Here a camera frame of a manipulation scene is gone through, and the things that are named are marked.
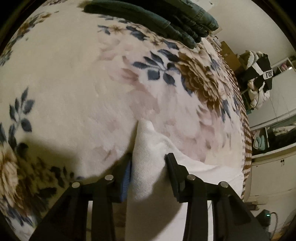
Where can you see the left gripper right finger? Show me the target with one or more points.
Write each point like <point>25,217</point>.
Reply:
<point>231,218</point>

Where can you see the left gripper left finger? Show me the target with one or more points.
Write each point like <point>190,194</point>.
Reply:
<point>85,210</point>

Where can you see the white pants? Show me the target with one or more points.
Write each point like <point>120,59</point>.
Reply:
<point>153,212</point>

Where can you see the brown checkered sheet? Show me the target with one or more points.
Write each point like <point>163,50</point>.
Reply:
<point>243,117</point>

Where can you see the floral bed blanket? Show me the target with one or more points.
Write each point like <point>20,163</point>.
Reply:
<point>74,87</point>

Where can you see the black white jacket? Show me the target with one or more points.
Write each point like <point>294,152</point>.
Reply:
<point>260,72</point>

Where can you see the large cardboard box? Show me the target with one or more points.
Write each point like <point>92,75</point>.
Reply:
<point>230,58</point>

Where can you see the folded blue jeans stack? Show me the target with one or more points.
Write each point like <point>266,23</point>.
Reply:
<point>183,21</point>

